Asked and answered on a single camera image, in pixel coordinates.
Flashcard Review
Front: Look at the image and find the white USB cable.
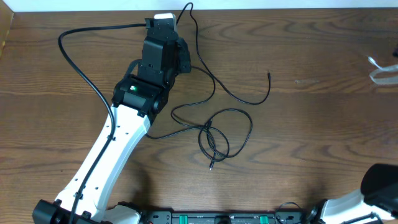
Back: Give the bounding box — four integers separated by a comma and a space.
368, 55, 398, 86

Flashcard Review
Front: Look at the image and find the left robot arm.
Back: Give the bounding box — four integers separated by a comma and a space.
32, 13, 191, 223

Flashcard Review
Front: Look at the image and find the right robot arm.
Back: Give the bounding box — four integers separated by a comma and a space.
303, 164, 397, 224

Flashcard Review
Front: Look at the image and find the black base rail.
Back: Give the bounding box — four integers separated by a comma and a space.
139, 210, 305, 224

